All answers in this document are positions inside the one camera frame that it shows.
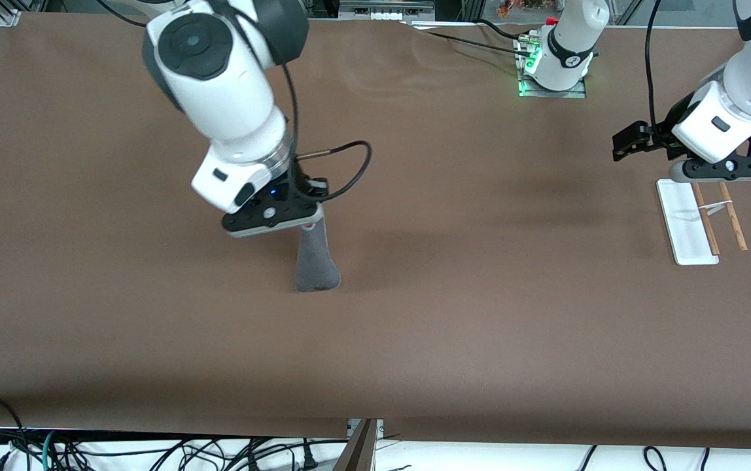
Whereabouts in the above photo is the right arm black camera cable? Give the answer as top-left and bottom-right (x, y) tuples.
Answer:
(215, 0), (373, 200)

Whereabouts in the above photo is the thick black table cable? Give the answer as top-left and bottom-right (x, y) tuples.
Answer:
(474, 18), (533, 41)

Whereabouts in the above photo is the red orange clutter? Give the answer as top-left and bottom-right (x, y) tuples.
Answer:
(498, 0), (546, 17)

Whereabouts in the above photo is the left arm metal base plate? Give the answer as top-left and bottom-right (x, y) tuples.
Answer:
(518, 36), (587, 99)

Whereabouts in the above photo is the white and wood towel rack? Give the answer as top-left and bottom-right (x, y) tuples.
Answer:
(655, 178), (749, 266)

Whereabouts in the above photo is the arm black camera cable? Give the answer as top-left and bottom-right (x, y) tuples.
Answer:
(215, 0), (373, 200)
(644, 0), (664, 128)

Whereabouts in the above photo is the grey socket panel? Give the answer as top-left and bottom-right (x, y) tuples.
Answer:
(340, 0), (435, 22)

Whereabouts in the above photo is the thin black table cable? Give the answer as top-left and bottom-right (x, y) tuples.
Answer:
(408, 26), (534, 58)

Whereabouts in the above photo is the dark table frame beam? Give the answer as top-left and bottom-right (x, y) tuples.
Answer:
(333, 419), (381, 471)

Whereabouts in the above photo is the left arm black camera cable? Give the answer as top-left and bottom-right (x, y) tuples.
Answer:
(644, 0), (664, 128)

